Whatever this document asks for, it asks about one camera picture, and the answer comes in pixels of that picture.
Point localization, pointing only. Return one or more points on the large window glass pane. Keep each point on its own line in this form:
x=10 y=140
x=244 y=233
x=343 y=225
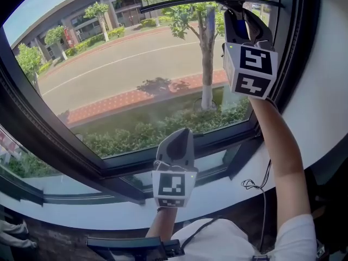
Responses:
x=27 y=167

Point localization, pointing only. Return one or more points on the person's right forearm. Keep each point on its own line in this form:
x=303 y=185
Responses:
x=285 y=159

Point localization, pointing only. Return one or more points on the black chest-mounted screen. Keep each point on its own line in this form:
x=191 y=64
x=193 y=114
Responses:
x=122 y=245

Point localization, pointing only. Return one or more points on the white window sill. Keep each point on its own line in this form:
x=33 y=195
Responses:
x=81 y=216

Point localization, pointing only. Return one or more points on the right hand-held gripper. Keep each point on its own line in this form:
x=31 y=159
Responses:
x=253 y=69

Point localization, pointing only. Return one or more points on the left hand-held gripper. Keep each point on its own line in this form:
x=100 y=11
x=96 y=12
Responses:
x=174 y=186

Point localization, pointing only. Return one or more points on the hinged window glass pane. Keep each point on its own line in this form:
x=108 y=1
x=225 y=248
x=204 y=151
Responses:
x=122 y=64

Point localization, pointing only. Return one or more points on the person's left forearm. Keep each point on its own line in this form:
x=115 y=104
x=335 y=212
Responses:
x=163 y=222

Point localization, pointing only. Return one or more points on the narrow window glass pane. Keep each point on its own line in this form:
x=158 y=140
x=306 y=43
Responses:
x=217 y=159

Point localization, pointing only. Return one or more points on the brown grey building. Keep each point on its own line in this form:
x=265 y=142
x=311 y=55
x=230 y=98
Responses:
x=108 y=9

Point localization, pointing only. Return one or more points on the window with dark frame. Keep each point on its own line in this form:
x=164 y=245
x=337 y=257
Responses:
x=54 y=135

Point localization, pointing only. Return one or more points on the person's white shirt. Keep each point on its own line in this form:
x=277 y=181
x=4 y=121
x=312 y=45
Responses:
x=217 y=243

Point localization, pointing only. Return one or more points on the tree with white-painted trunk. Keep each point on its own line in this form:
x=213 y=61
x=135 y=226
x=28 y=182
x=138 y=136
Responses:
x=206 y=64

